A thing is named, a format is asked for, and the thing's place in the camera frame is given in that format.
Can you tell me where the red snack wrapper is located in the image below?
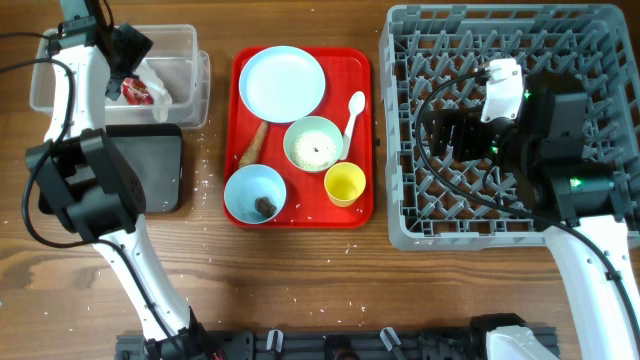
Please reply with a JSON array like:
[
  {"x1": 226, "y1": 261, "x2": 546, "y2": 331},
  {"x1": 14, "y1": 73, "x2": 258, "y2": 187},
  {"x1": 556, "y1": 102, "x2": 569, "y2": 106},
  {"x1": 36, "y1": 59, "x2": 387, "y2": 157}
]
[{"x1": 121, "y1": 78, "x2": 154, "y2": 105}]

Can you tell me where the black waste tray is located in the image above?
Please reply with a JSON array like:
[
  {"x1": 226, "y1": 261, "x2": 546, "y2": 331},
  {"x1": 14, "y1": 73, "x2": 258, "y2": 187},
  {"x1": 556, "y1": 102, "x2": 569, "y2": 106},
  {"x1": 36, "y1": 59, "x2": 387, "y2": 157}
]
[{"x1": 26, "y1": 124, "x2": 183, "y2": 223}]

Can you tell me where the light blue plate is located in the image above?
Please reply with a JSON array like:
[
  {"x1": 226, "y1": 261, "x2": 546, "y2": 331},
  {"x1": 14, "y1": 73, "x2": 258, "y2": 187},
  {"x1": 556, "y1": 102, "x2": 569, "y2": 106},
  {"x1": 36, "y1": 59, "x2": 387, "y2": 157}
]
[{"x1": 238, "y1": 46, "x2": 326, "y2": 123}]

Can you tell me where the light blue bowl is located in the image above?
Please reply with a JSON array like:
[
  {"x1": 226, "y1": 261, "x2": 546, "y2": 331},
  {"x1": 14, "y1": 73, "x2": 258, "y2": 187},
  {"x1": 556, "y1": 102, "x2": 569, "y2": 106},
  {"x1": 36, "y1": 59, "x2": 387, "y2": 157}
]
[{"x1": 224, "y1": 164, "x2": 287, "y2": 225}]

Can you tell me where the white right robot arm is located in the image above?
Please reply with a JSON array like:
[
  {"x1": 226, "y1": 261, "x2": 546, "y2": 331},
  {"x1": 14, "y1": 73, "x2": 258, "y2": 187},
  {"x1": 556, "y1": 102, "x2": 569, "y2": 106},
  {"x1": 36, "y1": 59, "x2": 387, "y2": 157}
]
[{"x1": 415, "y1": 70, "x2": 639, "y2": 359}]

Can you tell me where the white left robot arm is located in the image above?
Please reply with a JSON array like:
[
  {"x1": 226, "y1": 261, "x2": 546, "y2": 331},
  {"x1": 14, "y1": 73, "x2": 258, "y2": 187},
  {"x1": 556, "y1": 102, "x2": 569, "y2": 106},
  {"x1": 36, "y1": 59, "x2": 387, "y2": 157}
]
[{"x1": 21, "y1": 0, "x2": 225, "y2": 359}]

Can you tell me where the red serving tray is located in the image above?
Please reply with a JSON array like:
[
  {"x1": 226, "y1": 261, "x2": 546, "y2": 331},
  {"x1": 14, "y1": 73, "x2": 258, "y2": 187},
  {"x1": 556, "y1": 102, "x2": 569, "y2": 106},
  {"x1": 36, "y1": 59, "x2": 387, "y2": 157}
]
[{"x1": 223, "y1": 46, "x2": 375, "y2": 229}]

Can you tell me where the brown carrot stick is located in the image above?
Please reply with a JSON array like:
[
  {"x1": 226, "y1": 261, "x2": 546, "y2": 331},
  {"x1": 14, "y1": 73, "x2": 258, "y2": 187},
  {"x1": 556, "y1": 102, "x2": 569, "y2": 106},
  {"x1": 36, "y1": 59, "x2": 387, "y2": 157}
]
[{"x1": 238, "y1": 121, "x2": 269, "y2": 168}]

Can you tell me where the grey dishwasher rack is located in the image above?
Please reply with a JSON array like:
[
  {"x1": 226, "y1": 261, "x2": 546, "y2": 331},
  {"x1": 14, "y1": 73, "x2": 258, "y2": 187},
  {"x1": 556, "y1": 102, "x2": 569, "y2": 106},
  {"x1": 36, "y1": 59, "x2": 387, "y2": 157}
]
[{"x1": 379, "y1": 4, "x2": 639, "y2": 251}]

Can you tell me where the clear plastic waste bin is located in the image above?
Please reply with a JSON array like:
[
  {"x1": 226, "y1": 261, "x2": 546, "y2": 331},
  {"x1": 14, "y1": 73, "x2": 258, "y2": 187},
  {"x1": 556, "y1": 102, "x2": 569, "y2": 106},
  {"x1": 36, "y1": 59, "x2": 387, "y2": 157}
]
[{"x1": 30, "y1": 25, "x2": 210, "y2": 139}]

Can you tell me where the yellow cup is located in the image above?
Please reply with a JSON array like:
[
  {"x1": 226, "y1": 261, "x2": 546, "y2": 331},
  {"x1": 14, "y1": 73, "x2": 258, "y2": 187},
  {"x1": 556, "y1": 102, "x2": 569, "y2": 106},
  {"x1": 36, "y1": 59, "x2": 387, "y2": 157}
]
[{"x1": 324, "y1": 162, "x2": 366, "y2": 207}]

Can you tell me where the dark brown food lump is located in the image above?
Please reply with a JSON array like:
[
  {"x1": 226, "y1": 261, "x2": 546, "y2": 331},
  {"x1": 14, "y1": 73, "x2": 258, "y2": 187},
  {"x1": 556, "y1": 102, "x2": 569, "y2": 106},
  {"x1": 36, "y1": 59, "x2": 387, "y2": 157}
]
[{"x1": 254, "y1": 196, "x2": 277, "y2": 218}]

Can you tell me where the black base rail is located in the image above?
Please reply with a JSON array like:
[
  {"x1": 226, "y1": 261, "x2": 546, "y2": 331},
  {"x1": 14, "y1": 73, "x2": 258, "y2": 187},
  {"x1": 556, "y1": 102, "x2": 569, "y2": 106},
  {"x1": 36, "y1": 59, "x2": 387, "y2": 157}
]
[{"x1": 114, "y1": 327, "x2": 560, "y2": 360}]

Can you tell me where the crumpled white tissue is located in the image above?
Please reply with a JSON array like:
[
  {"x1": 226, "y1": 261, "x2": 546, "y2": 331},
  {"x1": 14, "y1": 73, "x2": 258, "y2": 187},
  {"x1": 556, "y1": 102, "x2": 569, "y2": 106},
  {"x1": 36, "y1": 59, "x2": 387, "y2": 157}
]
[{"x1": 105, "y1": 60, "x2": 173, "y2": 123}]

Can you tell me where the green bowl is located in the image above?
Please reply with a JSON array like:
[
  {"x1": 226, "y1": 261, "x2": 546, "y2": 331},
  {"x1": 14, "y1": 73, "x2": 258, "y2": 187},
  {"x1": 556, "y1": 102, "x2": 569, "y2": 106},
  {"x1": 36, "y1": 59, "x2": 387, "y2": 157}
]
[{"x1": 283, "y1": 116, "x2": 343, "y2": 173}]

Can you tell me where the white rice pile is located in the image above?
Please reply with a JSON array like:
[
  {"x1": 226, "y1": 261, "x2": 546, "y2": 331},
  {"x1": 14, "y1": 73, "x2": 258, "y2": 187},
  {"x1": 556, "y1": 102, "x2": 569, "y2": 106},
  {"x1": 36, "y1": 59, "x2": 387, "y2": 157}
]
[{"x1": 291, "y1": 131, "x2": 337, "y2": 171}]

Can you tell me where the white plastic spoon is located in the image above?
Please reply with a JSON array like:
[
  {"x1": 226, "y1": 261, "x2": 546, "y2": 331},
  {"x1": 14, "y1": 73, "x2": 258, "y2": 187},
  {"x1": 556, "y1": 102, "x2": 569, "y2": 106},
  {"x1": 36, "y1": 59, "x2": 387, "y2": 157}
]
[{"x1": 339, "y1": 91, "x2": 366, "y2": 160}]

